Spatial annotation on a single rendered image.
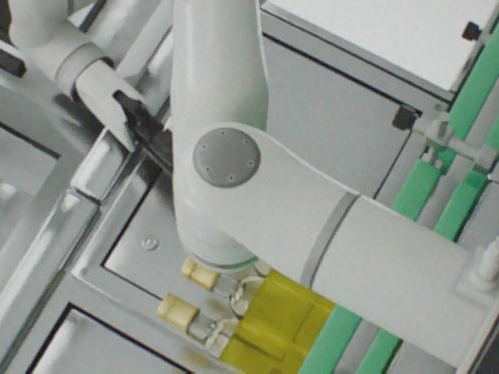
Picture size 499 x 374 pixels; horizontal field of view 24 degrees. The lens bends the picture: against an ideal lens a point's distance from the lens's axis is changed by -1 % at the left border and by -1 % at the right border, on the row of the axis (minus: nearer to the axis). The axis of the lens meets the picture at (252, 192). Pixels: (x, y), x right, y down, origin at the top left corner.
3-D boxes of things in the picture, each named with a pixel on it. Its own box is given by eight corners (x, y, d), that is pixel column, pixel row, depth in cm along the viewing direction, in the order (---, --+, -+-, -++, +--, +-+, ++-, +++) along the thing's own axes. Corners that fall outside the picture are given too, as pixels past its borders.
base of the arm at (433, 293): (555, 211, 101) (395, 128, 104) (512, 299, 92) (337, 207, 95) (490, 327, 112) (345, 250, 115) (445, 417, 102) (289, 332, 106)
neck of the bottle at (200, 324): (217, 323, 149) (184, 304, 149) (215, 318, 146) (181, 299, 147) (205, 343, 148) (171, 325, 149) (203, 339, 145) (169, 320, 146)
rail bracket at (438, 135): (485, 183, 147) (395, 137, 149) (507, 134, 131) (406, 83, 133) (474, 203, 146) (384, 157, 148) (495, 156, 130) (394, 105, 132)
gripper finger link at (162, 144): (134, 132, 153) (171, 167, 151) (131, 123, 150) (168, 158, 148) (153, 115, 153) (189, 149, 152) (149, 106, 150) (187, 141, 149)
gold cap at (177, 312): (197, 322, 150) (167, 305, 150) (203, 303, 147) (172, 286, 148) (183, 339, 147) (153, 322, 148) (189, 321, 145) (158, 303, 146)
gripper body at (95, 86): (72, 107, 162) (129, 162, 160) (58, 78, 153) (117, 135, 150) (112, 70, 164) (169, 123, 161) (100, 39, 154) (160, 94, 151)
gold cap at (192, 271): (225, 272, 151) (195, 255, 151) (223, 264, 147) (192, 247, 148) (211, 296, 150) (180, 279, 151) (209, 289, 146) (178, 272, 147)
